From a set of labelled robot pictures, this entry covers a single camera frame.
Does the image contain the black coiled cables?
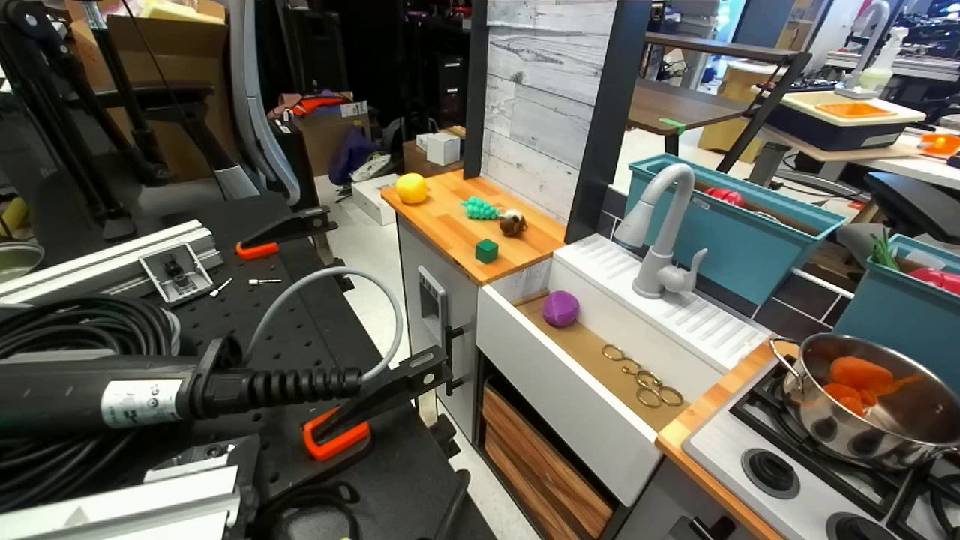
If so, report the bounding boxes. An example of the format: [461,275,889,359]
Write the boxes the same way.
[0,295,182,513]

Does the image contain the grey toy faucet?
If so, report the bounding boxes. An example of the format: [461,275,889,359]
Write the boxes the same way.
[613,162,712,302]

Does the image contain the wooden drawer crates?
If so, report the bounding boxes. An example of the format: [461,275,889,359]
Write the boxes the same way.
[478,385,617,540]

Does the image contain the white toy sink basin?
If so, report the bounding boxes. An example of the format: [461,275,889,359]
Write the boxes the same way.
[475,231,773,511]

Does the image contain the grey cable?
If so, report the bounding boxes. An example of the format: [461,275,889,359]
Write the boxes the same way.
[244,264,404,388]

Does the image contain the white tray with orange inside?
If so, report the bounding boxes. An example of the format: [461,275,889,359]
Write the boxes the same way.
[768,87,931,152]

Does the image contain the green toy grapes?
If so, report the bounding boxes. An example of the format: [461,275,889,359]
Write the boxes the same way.
[459,195,504,225]

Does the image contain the black perforated mounting board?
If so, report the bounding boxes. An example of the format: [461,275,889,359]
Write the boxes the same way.
[162,191,483,540]

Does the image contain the aluminium extrusion bar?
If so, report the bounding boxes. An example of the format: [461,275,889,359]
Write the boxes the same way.
[0,219,220,309]

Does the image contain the purple toy vegetable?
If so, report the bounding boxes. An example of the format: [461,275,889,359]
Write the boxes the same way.
[541,287,585,332]

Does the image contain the toy kitchen cabinet wooden counter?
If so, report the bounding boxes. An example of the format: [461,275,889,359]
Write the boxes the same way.
[379,169,805,540]

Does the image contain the grey wood-look backdrop panel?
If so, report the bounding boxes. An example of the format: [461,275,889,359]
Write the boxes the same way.
[461,0,655,246]

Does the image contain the steel cooking pot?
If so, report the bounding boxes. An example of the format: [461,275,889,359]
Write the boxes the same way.
[768,329,960,474]

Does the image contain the dark folding table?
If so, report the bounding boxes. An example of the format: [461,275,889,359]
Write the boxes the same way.
[627,31,816,175]

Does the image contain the orange toy carrots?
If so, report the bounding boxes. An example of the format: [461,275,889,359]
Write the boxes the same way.
[822,355,920,417]

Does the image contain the yellow toy lemon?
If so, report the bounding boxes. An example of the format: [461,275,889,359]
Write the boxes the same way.
[393,171,434,211]

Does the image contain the teal plastic bin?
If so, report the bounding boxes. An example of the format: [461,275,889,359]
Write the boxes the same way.
[624,152,852,309]
[834,231,960,399]

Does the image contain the black cable connector with label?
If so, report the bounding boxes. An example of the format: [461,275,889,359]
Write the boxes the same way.
[0,340,365,438]

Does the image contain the small white box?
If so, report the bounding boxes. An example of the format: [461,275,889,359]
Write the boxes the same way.
[415,130,466,169]

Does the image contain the brown cardboard box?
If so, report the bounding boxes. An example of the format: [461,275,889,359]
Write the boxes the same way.
[288,94,374,180]

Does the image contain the orange black bar clamp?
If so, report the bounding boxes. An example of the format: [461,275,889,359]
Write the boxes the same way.
[231,203,339,264]
[296,343,446,464]

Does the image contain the white toy stove top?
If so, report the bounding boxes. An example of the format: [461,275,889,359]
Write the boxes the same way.
[680,364,960,540]

